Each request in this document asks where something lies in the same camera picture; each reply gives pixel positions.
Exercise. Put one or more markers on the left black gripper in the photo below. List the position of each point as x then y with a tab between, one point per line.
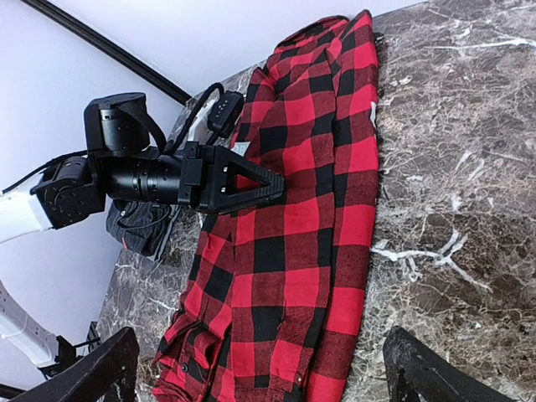
217	180

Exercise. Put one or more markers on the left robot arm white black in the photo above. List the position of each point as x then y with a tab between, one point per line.
128	159

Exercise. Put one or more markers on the left black frame post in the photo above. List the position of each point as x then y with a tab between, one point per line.
109	48

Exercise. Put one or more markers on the folded black pinstripe shirt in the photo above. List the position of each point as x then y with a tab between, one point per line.
138	227

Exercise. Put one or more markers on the red black plaid shirt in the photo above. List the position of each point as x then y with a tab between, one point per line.
275	296

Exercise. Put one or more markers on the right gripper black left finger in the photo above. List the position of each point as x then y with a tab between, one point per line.
109	373

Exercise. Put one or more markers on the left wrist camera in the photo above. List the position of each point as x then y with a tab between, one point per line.
214	116

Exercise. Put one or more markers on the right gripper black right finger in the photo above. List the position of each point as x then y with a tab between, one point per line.
415	373

